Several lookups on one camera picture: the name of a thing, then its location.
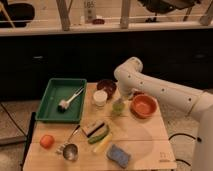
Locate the metal measuring cup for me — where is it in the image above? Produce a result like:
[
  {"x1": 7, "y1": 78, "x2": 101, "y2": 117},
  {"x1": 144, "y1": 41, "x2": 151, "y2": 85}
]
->
[{"x1": 63, "y1": 144, "x2": 78, "y2": 161}]

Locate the dish brush with metal handle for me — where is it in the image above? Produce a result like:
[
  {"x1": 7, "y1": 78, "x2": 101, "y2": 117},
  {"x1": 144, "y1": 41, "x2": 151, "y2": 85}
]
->
[{"x1": 57, "y1": 87, "x2": 84, "y2": 112}]

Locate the green plastic tray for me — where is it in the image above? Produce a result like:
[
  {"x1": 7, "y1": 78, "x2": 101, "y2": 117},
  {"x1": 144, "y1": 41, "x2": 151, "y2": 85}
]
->
[{"x1": 35, "y1": 78, "x2": 87, "y2": 124}]

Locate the green cucumber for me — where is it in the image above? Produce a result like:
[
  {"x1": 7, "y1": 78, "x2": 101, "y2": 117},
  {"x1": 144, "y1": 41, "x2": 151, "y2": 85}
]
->
[{"x1": 88, "y1": 125, "x2": 110, "y2": 144}]

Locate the dark brown bowl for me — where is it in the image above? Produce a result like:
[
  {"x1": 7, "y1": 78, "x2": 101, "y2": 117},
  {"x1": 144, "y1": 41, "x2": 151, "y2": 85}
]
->
[{"x1": 96, "y1": 79, "x2": 117, "y2": 99}]

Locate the metal spoon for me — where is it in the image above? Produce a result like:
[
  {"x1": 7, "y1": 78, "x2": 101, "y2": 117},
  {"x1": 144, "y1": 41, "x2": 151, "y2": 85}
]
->
[{"x1": 66, "y1": 125, "x2": 80, "y2": 142}]

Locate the black white eraser block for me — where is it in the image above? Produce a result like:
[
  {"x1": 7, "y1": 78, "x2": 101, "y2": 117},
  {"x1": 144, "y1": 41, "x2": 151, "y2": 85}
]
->
[{"x1": 82, "y1": 120, "x2": 105, "y2": 137}]

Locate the black cable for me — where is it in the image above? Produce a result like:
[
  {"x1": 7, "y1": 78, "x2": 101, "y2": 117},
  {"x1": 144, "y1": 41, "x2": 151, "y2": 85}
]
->
[{"x1": 168, "y1": 132, "x2": 201, "y2": 171}]

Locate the blue sponge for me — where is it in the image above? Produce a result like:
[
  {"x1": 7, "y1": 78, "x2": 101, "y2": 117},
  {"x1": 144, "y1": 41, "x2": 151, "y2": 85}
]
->
[{"x1": 106, "y1": 144, "x2": 131, "y2": 168}]

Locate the green plastic cup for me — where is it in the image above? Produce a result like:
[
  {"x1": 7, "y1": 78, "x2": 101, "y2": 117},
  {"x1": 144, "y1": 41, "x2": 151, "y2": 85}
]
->
[{"x1": 112, "y1": 101, "x2": 125, "y2": 116}]

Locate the orange fruit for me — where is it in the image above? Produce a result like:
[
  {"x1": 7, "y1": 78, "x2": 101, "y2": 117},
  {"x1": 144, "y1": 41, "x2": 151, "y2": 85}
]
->
[{"x1": 40, "y1": 135, "x2": 54, "y2": 149}]

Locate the white round lid container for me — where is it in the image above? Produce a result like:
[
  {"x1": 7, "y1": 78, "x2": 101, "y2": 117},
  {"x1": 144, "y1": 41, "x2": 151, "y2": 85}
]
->
[{"x1": 93, "y1": 90, "x2": 107, "y2": 107}]

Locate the orange bowl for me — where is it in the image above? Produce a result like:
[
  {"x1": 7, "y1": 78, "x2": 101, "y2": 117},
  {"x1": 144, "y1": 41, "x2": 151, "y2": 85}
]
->
[{"x1": 130, "y1": 94, "x2": 157, "y2": 119}]

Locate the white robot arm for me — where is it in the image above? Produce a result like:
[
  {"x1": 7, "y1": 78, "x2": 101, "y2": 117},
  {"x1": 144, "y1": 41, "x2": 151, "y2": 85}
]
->
[{"x1": 114, "y1": 57, "x2": 213, "y2": 171}]

